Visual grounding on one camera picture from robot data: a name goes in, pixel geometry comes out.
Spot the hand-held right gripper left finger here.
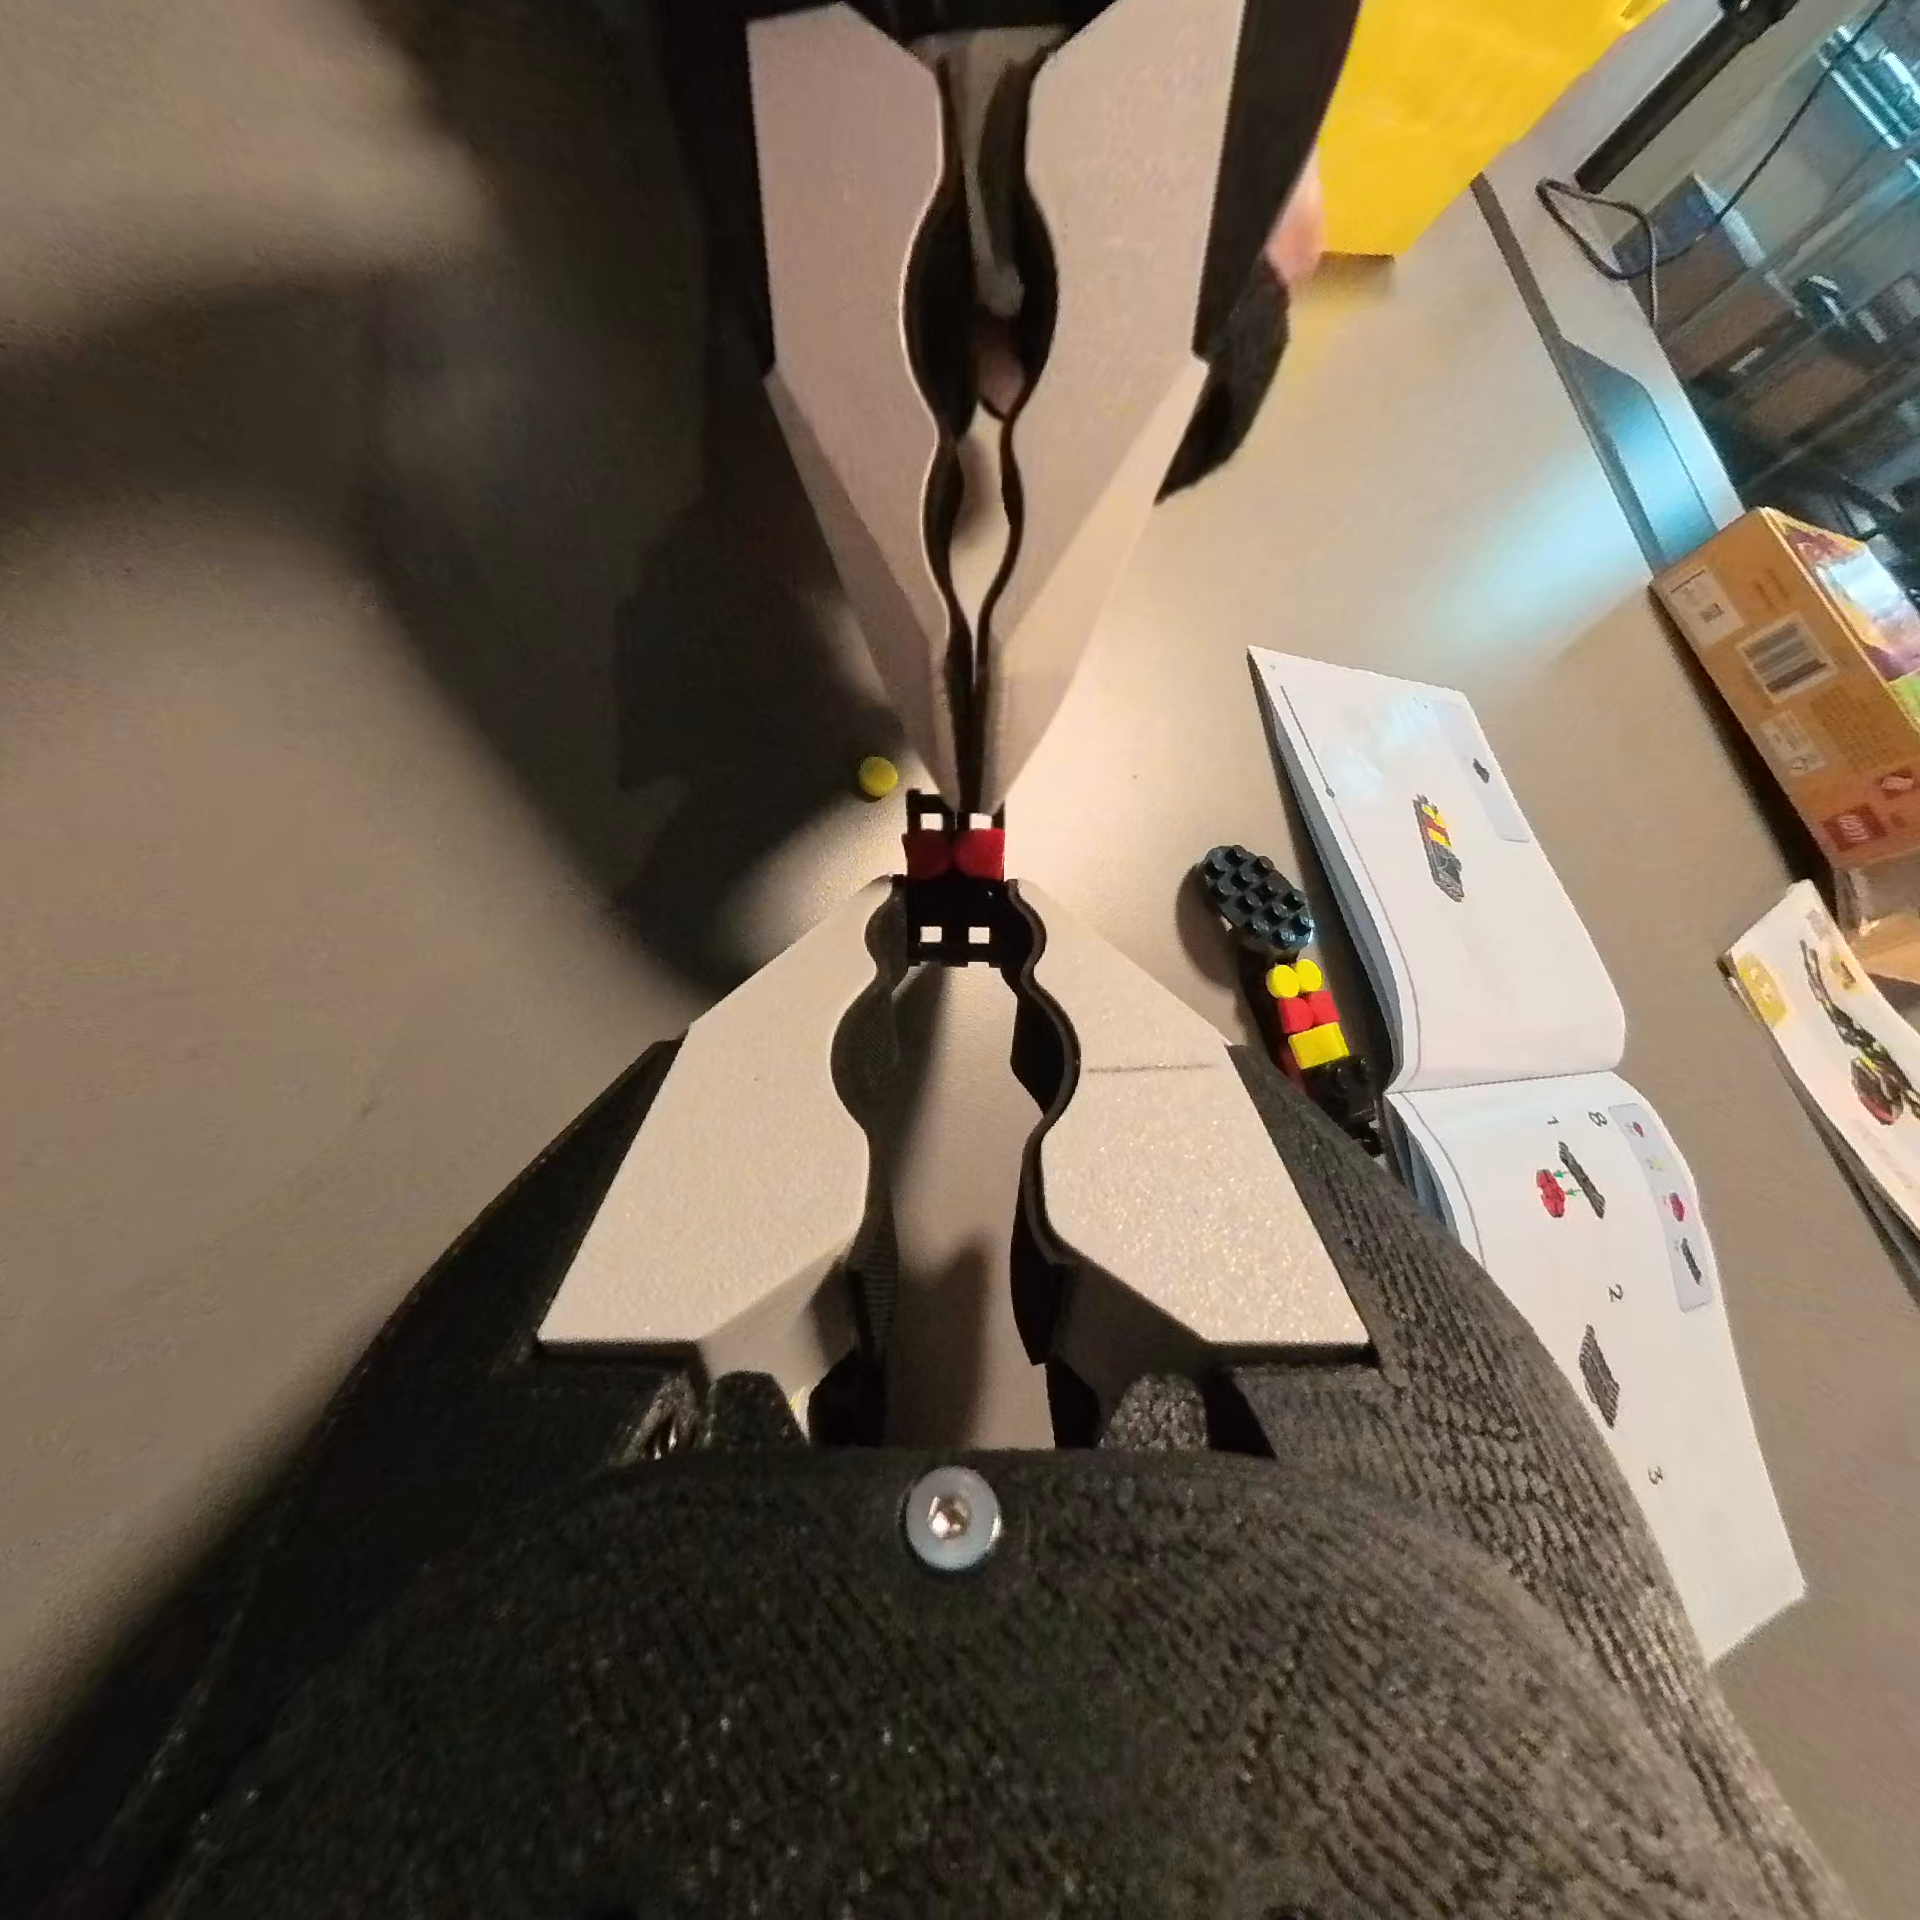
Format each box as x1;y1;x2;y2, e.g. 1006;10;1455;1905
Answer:
536;876;909;1382

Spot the black lego plate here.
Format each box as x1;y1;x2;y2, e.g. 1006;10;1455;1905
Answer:
904;788;1005;969

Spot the small white yellow leaflet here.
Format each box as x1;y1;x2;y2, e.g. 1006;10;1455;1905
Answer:
1717;876;1920;1248

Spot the black stand pole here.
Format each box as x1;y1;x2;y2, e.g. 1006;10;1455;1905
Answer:
1548;0;1805;287

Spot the orange cardboard box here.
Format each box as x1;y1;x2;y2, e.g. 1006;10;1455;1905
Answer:
1649;507;1920;872

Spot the person's left hand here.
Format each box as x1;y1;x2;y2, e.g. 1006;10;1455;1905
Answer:
973;159;1333;503

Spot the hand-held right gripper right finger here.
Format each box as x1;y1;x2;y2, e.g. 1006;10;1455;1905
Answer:
1005;882;1368;1358

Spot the yellow plastic bin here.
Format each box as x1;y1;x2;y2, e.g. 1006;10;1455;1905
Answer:
1322;0;1667;257

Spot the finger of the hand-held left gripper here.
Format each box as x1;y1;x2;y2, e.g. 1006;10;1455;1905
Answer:
973;0;1250;816
748;0;965;795

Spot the white instruction booklet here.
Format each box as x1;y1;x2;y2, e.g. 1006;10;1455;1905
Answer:
1250;644;1808;1668

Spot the black yellow red lego model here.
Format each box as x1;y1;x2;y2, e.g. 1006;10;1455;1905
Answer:
1195;844;1388;1157

